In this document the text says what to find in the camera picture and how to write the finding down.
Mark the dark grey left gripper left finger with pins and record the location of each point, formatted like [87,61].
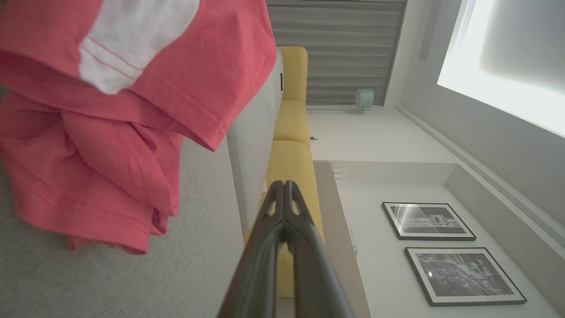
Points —
[260,265]

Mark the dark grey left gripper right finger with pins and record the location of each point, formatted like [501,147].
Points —
[313,274]

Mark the red T-shirt with white sleeves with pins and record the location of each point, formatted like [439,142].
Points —
[198,79]

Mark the beige sofa backboard panel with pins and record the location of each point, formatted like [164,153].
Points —
[340,247]

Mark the grey sofa ottoman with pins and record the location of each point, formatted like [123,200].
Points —
[194,265]

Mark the yellow sofa back cushion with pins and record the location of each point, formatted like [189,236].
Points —
[292,123]
[293,73]
[293,163]

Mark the grey sofa seat cushion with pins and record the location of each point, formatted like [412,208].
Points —
[256,145]

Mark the black framed picture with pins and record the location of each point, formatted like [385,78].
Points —
[463,276]
[428,221]

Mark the pale green small lamp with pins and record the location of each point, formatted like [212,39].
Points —
[364,98]

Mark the grey pleated curtain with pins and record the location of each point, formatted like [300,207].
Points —
[344,48]

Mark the recessed ceiling light panel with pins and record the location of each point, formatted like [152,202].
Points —
[507,53]

